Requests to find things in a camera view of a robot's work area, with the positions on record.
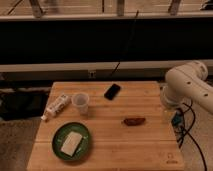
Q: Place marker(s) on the white sponge block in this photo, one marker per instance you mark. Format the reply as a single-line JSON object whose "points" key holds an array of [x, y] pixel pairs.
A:
{"points": [[71, 143]]}

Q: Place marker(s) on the black smartphone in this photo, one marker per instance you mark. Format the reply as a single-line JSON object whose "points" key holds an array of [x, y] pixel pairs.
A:
{"points": [[112, 91]]}

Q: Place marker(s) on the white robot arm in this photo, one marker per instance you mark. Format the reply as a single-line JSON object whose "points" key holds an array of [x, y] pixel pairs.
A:
{"points": [[187, 81]]}

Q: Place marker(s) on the dark red pepper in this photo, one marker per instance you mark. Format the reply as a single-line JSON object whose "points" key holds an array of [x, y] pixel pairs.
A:
{"points": [[134, 121]]}

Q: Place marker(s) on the white ceramic cup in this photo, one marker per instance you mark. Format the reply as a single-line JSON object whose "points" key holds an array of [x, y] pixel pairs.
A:
{"points": [[81, 102]]}

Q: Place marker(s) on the white toothpaste tube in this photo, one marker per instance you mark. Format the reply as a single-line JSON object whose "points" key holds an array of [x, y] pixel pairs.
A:
{"points": [[55, 107]]}

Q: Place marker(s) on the green plate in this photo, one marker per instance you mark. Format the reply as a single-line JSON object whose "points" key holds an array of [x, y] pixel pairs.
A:
{"points": [[61, 135]]}

